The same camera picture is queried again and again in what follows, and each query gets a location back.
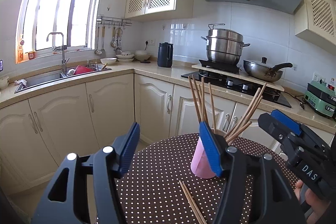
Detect wooden chopstick seven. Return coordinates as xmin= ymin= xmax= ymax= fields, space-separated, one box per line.
xmin=227 ymin=95 xmax=264 ymax=143

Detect wooden chopstick eight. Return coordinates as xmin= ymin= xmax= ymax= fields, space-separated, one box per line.
xmin=227 ymin=121 xmax=252 ymax=145

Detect wooden chopstick five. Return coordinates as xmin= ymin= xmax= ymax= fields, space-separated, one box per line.
xmin=225 ymin=83 xmax=266 ymax=140

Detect wooden chopstick six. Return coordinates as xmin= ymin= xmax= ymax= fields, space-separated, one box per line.
xmin=226 ymin=88 xmax=261 ymax=140

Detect wooden chopstick nine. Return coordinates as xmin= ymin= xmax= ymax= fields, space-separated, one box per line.
xmin=179 ymin=180 xmax=204 ymax=224

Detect wooden chopstick three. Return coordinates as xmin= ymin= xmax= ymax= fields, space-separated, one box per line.
xmin=201 ymin=77 xmax=206 ymax=122

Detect wooden chopstick one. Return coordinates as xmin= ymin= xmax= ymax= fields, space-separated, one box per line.
xmin=188 ymin=76 xmax=202 ymax=123

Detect wooden chopstick two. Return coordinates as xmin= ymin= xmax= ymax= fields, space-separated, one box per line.
xmin=192 ymin=76 xmax=208 ymax=122

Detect wooden chopstick four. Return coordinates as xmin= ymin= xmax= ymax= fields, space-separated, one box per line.
xmin=208 ymin=83 xmax=217 ymax=133

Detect steel kitchen sink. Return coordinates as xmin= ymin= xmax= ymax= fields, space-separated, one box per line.
xmin=14 ymin=64 xmax=110 ymax=94

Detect kitchen window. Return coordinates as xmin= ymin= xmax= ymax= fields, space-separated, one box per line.
xmin=15 ymin=0 xmax=99 ymax=64

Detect person right hand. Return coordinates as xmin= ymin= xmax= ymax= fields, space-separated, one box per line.
xmin=305 ymin=189 xmax=330 ymax=224

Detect black gas stove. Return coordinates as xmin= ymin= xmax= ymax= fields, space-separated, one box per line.
xmin=181 ymin=70 xmax=291 ymax=108

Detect green electric cooker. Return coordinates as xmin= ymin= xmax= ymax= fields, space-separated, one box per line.
xmin=304 ymin=81 xmax=335 ymax=118

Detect pink paper cup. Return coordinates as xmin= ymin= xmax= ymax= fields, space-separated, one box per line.
xmin=191 ymin=122 xmax=228 ymax=179

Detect beige board under pots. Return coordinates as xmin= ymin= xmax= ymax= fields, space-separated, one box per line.
xmin=191 ymin=64 xmax=285 ymax=92

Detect lower cream cabinets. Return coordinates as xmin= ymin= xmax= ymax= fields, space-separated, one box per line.
xmin=0 ymin=73 xmax=336 ymax=196

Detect brown polka dot tablecloth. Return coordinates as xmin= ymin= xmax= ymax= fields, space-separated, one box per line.
xmin=96 ymin=133 xmax=300 ymax=224

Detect black induction cooker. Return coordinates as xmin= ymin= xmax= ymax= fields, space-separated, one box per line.
xmin=199 ymin=60 xmax=240 ymax=74

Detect stainless steel steamer pot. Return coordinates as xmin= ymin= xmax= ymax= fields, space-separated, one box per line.
xmin=201 ymin=23 xmax=250 ymax=65

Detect right lattice door cabinet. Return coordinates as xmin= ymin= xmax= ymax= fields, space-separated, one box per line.
xmin=294 ymin=0 xmax=335 ymax=55

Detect lattice door cabinet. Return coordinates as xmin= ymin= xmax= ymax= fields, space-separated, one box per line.
xmin=125 ymin=0 xmax=194 ymax=22
xmin=294 ymin=0 xmax=335 ymax=55

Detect red bowl in sink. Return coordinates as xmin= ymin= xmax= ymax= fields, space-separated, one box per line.
xmin=74 ymin=65 xmax=94 ymax=75

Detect dark blue kettle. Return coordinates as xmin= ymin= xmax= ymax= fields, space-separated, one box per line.
xmin=157 ymin=42 xmax=173 ymax=68

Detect chrome sink faucet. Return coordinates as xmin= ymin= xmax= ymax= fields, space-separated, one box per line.
xmin=46 ymin=32 xmax=70 ymax=75

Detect white bowl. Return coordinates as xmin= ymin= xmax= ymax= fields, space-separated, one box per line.
xmin=100 ymin=57 xmax=117 ymax=65

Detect stacked white dishes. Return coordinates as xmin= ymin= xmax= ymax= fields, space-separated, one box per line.
xmin=116 ymin=51 xmax=151 ymax=63

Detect left lattice door cabinet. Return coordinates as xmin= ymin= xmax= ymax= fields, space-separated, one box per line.
xmin=125 ymin=0 xmax=194 ymax=22

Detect steel wok black handle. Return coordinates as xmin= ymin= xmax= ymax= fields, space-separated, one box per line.
xmin=243 ymin=57 xmax=293 ymax=83

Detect wall utensil rack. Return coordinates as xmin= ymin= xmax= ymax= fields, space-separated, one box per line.
xmin=94 ymin=15 xmax=132 ymax=57

